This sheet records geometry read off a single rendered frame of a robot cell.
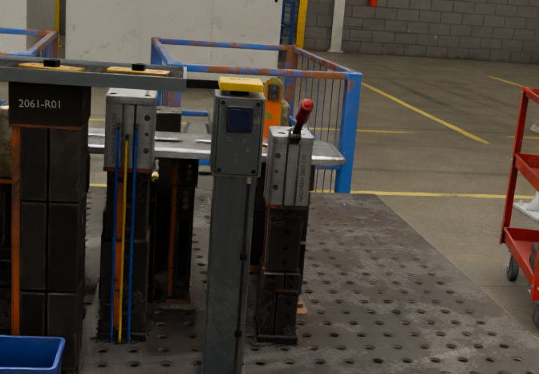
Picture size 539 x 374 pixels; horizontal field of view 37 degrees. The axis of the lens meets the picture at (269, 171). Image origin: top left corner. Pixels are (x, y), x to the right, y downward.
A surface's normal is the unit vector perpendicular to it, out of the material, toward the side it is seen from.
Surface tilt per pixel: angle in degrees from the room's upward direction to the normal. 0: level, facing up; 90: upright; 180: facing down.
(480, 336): 0
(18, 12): 90
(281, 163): 90
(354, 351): 0
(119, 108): 90
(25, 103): 90
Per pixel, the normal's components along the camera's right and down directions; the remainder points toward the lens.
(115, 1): 0.18, 0.24
